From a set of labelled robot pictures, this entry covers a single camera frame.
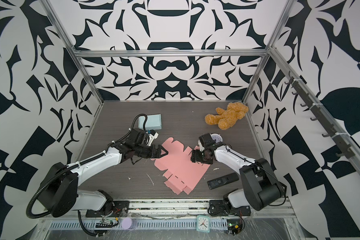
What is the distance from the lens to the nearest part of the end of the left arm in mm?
637

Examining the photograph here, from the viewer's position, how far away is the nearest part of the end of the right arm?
663 mm

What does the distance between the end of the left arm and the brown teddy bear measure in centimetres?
39

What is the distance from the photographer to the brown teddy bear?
3.13 ft
